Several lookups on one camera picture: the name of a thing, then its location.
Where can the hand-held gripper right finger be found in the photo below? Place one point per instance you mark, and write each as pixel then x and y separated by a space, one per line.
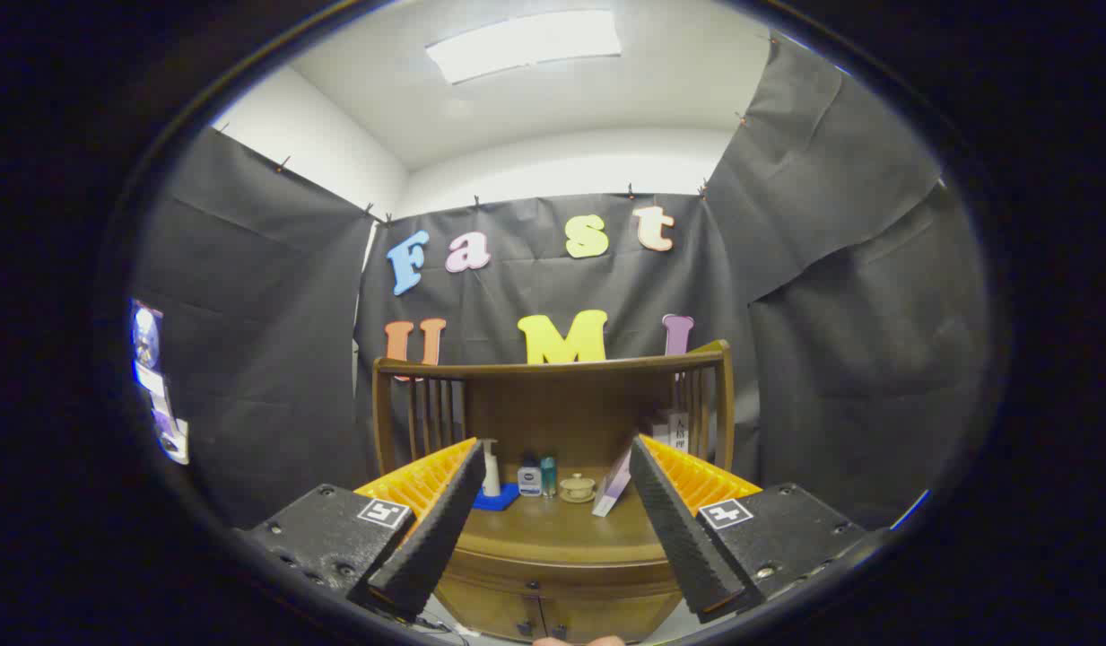
pixel 687 538

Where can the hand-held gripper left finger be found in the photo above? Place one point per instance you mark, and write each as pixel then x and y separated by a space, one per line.
pixel 436 538

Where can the wooden drawer with dark knob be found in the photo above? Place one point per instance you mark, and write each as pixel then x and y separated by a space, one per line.
pixel 552 576

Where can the wooden countertop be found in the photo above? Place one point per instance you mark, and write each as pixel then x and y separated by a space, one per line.
pixel 552 529

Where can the wooden cabinet with slatted shelf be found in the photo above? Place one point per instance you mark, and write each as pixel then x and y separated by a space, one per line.
pixel 561 404

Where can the blue folded cloth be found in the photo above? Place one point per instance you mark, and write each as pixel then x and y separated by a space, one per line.
pixel 497 499

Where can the white pump bottle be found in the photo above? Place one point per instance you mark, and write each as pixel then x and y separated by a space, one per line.
pixel 491 480

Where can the purple and white book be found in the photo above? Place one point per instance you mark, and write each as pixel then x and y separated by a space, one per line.
pixel 613 489

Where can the white lotion bottle blue cap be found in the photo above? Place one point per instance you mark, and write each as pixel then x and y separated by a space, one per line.
pixel 529 480

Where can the beige lidded teacup with saucer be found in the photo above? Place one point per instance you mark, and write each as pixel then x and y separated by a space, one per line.
pixel 577 488

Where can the small teal bottle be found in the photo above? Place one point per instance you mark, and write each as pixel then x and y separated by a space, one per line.
pixel 548 475

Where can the ceiling light panel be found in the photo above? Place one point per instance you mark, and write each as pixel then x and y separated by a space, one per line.
pixel 526 45

